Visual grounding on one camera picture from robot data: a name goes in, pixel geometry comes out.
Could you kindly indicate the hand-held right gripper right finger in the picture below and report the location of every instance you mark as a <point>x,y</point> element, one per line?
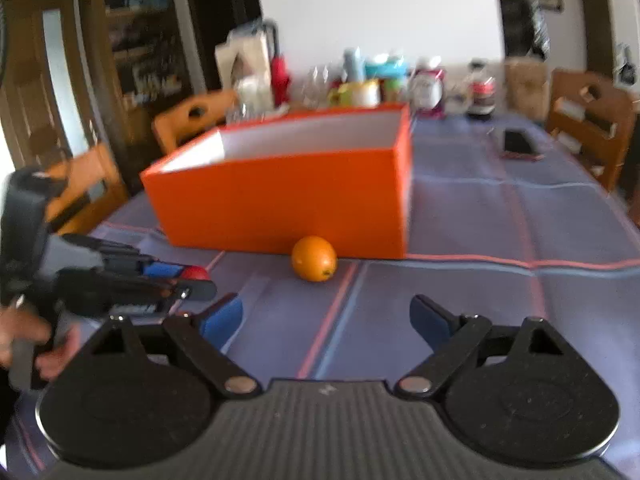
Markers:
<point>430,322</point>

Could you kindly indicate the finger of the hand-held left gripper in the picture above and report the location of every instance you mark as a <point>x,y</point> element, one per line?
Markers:
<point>125,292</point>
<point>160,270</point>

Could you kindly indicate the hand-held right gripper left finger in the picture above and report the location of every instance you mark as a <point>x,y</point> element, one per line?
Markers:
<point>222,321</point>

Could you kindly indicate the red tomato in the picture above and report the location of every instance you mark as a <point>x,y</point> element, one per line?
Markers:
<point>196,274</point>

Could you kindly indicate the small orange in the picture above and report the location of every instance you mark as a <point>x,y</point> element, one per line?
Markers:
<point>314,258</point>

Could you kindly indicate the orange cardboard box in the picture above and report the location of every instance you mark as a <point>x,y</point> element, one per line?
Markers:
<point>280,200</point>

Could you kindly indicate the person's left hand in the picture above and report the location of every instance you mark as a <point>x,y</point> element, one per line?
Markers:
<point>20,330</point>

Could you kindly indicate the wooden dining chair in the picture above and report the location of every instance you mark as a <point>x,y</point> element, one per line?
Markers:
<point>95,180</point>
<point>180,120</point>
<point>590,130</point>

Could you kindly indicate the blue checked tablecloth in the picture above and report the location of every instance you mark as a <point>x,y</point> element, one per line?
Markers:
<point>500,240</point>

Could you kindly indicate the brown door with glass pane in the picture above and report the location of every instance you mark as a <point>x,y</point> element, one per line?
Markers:
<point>30,75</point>

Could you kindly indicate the black phone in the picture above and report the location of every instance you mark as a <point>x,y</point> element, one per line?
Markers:
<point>520,142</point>

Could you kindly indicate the wooden shelf cabinet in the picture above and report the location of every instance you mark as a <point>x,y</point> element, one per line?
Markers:
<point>145,45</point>

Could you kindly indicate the beige paper bag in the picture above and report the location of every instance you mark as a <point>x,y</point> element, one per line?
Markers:
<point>240,60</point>

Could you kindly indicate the red folded umbrella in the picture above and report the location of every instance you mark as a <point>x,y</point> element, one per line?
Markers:
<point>280,75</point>

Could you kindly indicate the white bottle with red label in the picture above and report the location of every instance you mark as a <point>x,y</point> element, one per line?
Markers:
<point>427,90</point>

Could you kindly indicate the white jar with green label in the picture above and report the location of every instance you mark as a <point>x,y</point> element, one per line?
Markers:
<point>392,90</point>

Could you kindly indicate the dark bottle with red label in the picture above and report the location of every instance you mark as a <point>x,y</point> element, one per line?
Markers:
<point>481,92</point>

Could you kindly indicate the clear glass jar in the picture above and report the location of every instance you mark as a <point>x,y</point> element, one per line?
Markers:
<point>315,87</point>

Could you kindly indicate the yellow-green mug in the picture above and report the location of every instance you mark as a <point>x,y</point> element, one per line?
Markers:
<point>345,95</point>

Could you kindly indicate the brown cardboard box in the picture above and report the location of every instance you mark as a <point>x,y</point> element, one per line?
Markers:
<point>525,87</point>

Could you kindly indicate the teal bowl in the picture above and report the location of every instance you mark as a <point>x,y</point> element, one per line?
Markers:
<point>385,69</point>

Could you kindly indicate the blue thermos bottle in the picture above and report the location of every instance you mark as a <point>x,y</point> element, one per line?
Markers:
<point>353,65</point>

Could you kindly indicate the dark wooden door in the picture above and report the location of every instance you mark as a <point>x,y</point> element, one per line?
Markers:
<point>220,5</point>

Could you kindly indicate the hanging dark jacket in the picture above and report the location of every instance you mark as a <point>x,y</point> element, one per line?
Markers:
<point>520,15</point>

